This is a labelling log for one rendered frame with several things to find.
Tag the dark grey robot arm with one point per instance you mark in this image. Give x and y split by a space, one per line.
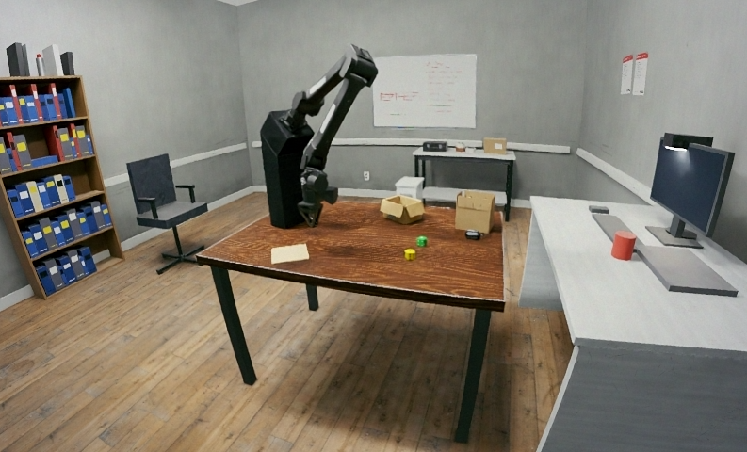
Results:
358 62

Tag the beige mat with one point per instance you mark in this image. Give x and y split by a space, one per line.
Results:
289 254

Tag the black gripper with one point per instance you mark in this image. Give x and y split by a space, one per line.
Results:
310 208

